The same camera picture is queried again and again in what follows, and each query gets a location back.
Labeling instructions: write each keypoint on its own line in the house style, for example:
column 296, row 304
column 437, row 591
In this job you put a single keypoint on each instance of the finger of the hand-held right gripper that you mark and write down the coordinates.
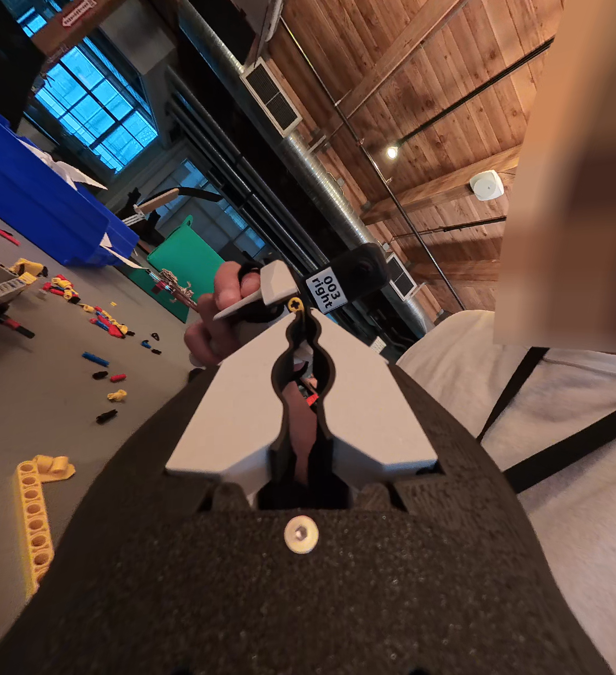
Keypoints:
column 303, row 356
column 279, row 282

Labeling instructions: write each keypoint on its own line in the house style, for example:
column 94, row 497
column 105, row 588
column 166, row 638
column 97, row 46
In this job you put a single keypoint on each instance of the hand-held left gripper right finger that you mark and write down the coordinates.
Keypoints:
column 376, row 416

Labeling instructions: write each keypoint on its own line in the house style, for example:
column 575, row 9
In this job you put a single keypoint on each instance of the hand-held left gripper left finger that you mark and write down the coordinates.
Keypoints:
column 229, row 416

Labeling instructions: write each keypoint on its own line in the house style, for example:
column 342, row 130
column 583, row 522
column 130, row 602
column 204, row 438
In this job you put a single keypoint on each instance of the yellow stubby toy connector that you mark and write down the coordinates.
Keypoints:
column 295, row 303

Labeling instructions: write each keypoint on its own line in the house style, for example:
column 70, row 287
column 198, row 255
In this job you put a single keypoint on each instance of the red toy pin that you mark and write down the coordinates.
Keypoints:
column 311, row 399

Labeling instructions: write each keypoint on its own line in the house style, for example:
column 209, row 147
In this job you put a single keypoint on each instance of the person's right hand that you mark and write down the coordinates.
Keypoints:
column 218, row 337

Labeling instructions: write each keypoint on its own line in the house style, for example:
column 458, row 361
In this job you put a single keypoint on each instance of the white vent box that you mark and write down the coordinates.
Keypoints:
column 402, row 277
column 271, row 97

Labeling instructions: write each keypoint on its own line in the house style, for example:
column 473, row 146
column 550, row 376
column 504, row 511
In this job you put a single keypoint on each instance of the green tote bin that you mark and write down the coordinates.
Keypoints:
column 192, row 263

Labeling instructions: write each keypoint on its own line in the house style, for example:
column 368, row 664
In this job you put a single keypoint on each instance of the small twine tag bundle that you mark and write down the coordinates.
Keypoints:
column 173, row 287

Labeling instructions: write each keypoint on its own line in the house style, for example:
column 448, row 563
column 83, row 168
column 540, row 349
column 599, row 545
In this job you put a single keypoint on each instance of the round ceiling light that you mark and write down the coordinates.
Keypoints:
column 392, row 152

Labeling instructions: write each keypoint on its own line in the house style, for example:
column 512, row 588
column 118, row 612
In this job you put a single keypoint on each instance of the white square ceiling device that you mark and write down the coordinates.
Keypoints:
column 487, row 185

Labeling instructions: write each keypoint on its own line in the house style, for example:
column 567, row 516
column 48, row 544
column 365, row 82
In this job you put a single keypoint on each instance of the scattered small toy pins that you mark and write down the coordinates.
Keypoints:
column 65, row 287

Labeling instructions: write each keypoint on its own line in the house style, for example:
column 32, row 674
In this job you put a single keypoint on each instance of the long yellow holed beam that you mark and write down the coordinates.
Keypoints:
column 33, row 527

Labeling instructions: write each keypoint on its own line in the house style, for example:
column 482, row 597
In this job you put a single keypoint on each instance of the white crumpled paper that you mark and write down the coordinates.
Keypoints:
column 70, row 171

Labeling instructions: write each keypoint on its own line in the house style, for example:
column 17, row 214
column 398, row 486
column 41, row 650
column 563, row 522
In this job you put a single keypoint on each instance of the large paned window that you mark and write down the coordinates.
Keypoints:
column 91, row 110

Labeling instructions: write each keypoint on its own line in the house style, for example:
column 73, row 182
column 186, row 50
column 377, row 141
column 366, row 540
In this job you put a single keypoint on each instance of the yellow toy car model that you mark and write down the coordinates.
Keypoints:
column 2, row 285

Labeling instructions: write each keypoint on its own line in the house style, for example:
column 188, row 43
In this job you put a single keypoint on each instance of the grey ceiling heater unit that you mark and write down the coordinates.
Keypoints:
column 258, row 16

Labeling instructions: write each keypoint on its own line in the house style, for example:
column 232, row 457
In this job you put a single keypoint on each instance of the blue storage bin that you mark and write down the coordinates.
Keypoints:
column 23, row 184

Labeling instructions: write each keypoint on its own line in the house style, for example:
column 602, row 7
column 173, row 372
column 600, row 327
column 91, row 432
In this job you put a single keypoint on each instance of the wooden beam red label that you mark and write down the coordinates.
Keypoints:
column 76, row 21

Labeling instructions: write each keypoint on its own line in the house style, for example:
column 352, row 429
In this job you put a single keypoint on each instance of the metal ceiling duct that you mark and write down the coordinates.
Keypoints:
column 318, row 174

